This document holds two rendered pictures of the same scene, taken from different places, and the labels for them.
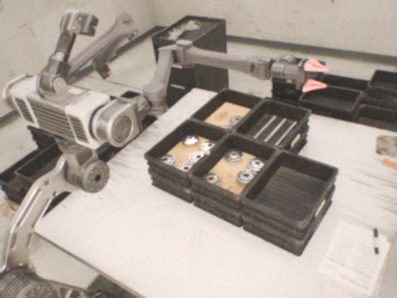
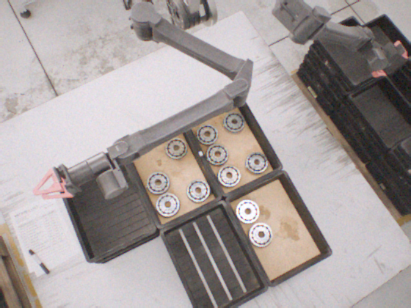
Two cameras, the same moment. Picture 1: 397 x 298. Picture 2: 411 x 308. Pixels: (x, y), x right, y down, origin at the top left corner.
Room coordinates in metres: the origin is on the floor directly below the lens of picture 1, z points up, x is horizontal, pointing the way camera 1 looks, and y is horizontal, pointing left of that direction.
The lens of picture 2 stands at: (1.59, -0.53, 2.44)
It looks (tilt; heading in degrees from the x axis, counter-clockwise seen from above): 72 degrees down; 105
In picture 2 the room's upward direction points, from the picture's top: 8 degrees clockwise
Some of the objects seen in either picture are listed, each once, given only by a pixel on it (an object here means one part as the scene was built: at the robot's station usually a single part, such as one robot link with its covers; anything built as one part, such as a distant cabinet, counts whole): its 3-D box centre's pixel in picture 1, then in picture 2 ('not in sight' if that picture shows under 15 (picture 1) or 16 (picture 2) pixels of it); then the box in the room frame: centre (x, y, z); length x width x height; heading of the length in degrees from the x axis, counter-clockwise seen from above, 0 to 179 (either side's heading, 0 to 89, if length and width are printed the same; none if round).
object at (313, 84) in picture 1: (313, 80); (56, 188); (1.16, -0.47, 1.44); 0.09 x 0.07 x 0.07; 52
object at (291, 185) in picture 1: (290, 192); (108, 204); (1.16, -0.41, 0.87); 0.40 x 0.30 x 0.11; 138
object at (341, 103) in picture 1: (327, 119); not in sight; (2.36, -1.09, 0.37); 0.40 x 0.30 x 0.45; 52
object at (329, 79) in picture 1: (340, 101); not in sight; (2.67, -1.34, 0.31); 0.40 x 0.30 x 0.34; 52
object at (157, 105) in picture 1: (153, 101); (143, 20); (1.15, 0.12, 1.44); 0.10 x 0.09 x 0.05; 142
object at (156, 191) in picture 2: (246, 176); (158, 182); (1.32, -0.24, 0.86); 0.10 x 0.10 x 0.01
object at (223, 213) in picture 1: (235, 185); not in sight; (1.36, -0.19, 0.76); 0.40 x 0.30 x 0.12; 138
